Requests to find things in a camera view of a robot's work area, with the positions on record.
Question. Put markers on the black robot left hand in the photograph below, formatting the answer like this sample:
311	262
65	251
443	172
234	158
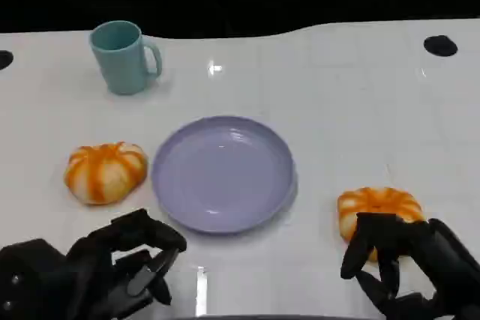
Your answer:
93	260

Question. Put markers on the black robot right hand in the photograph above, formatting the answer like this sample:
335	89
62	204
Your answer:
431	252

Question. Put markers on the orange white toy bread roll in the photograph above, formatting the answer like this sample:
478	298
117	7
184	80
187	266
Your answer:
378	200
103	174

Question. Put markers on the lilac plate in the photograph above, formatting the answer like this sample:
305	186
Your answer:
223	174

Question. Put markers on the pale green mug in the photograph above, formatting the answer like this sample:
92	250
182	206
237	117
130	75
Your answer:
120	65

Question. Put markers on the black table grommet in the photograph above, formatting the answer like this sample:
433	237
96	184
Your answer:
439	45
4	59

